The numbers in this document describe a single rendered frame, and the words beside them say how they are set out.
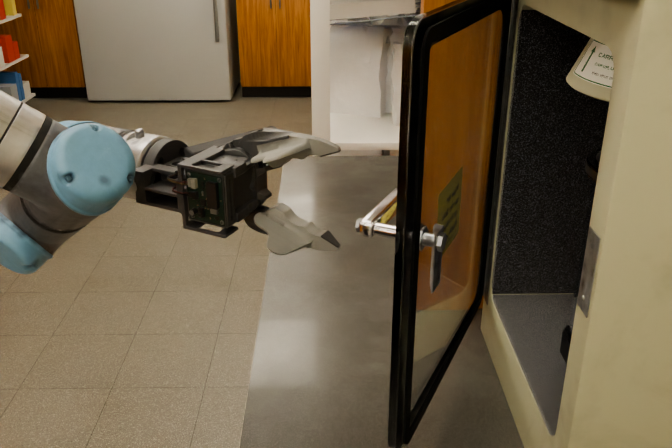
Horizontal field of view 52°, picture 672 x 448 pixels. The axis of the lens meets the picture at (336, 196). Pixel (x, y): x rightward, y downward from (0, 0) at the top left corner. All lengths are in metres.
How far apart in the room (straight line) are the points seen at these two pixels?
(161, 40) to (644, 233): 5.16
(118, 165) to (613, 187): 0.41
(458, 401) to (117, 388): 1.74
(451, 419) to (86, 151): 0.48
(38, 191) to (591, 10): 0.48
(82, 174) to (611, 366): 0.47
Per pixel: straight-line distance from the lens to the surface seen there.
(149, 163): 0.74
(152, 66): 5.62
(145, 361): 2.54
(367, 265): 1.09
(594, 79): 0.62
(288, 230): 0.71
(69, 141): 0.62
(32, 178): 0.64
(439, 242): 0.59
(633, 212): 0.55
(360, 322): 0.95
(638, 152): 0.53
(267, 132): 0.69
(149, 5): 5.54
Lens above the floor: 1.47
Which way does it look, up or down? 23 degrees down
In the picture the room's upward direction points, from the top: straight up
